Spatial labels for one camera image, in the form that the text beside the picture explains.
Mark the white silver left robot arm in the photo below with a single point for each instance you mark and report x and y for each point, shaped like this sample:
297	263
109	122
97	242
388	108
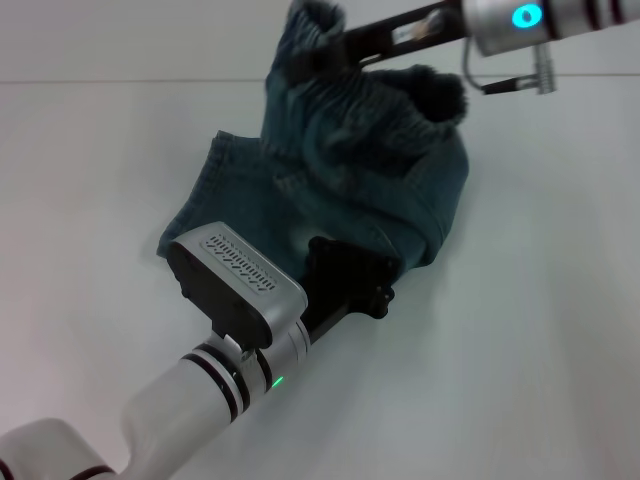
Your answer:
175	400

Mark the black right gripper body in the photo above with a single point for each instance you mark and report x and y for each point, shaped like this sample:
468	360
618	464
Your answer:
380	37

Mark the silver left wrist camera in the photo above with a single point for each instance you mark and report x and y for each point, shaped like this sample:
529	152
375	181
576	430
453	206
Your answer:
240	280

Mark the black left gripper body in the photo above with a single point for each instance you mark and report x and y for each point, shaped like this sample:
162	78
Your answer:
345	280

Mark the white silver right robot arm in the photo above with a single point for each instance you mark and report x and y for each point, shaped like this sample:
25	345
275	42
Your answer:
575	15

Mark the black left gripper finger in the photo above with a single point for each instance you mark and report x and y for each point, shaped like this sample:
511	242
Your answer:
385	302

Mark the blue faded denim shorts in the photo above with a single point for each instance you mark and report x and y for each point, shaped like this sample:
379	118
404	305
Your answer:
350	165

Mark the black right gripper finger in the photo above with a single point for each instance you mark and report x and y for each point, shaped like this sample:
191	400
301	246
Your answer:
320	62

